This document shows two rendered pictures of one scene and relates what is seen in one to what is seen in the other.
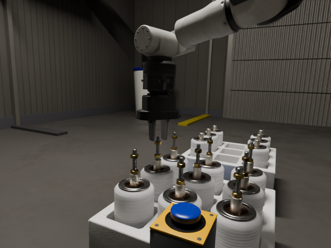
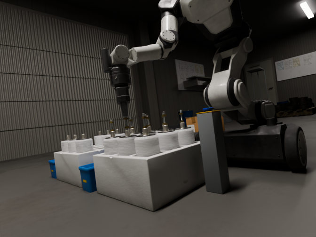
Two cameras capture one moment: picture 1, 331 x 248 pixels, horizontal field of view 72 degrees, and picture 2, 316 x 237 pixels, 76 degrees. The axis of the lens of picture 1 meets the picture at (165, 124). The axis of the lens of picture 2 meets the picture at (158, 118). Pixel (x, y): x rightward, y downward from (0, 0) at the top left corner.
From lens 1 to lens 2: 0.84 m
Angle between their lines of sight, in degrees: 71
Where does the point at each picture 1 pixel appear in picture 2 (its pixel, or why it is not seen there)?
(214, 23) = (157, 53)
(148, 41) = (127, 54)
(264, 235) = not seen: hidden behind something
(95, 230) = (152, 162)
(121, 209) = (155, 146)
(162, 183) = not seen: hidden behind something
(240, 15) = (165, 52)
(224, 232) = (190, 132)
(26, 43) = not seen: outside the picture
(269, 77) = (16, 117)
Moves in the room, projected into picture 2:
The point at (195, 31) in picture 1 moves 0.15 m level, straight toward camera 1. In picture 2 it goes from (147, 55) to (178, 45)
